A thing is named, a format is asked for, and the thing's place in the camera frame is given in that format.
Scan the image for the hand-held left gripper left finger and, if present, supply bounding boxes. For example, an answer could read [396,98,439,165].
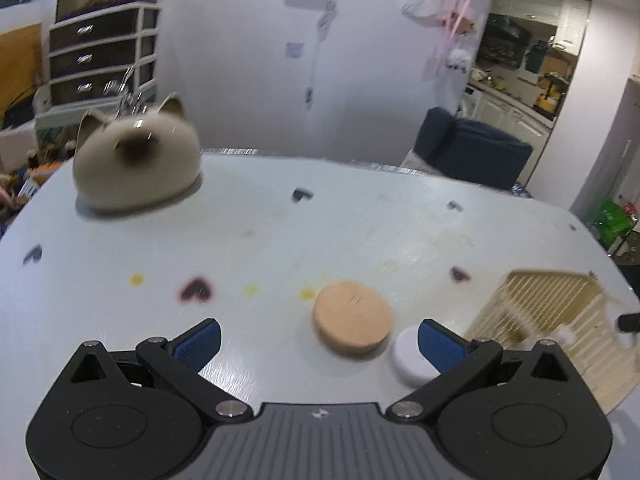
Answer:
[54,318,253,422]

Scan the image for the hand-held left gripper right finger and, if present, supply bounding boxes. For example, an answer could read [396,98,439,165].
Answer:
[385,318,585,422]

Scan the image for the white suction cup holder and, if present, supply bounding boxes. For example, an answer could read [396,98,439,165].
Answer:
[391,326,442,387]

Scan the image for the round cork coaster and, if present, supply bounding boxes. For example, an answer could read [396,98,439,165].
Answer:
[312,280,394,359]

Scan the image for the yellow plastic mesh basket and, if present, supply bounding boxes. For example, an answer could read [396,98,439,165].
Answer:
[464,269,626,417]

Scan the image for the green plastic bag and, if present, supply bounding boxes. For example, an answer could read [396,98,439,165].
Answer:
[591,197,635,251]

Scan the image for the white bag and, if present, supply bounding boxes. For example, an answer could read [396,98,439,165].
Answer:
[400,149,451,179]

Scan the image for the beige cat-shaped ceramic jar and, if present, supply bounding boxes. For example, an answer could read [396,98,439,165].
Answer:
[73,92,204,213]

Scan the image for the dark blue cushioned chair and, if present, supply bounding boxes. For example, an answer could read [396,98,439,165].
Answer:
[416,107,534,192]

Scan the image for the white kitchen cabinet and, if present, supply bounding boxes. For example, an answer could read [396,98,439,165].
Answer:
[472,92,553,166]

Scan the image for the pile of small toys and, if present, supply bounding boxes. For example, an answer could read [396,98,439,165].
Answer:
[0,142,68,221]

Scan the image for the white washing machine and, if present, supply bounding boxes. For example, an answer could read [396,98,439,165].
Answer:
[460,87,483,122]

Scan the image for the chrome metal ornament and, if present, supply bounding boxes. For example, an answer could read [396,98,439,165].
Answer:
[102,66,147,115]

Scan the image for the black kitchen shelf rack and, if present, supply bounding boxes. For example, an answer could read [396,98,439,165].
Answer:
[477,12,533,72]

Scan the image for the white drawer unit dark drawers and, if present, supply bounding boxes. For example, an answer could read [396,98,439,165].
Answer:
[48,2,162,107]

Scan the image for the white wall cable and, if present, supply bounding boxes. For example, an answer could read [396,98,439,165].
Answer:
[304,0,337,107]

